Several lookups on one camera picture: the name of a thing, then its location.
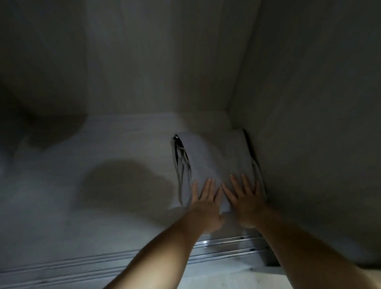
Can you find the person's left hand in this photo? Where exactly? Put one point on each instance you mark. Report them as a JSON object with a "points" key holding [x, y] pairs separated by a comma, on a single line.
{"points": [[205, 212]]}

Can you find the person's right hand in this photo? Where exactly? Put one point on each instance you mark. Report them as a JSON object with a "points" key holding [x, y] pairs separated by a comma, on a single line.
{"points": [[248, 207]]}

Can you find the grey garment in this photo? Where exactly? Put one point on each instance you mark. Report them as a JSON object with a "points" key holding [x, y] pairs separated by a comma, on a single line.
{"points": [[216, 157]]}

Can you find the grey wardrobe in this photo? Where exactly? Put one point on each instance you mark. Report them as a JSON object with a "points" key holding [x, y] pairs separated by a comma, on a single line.
{"points": [[142, 75]]}

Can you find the person's left forearm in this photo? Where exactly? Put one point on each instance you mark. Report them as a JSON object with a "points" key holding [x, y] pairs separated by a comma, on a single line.
{"points": [[152, 266]]}

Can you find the person's right forearm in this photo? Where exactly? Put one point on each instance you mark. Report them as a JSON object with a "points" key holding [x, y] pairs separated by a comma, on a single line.
{"points": [[311, 257]]}

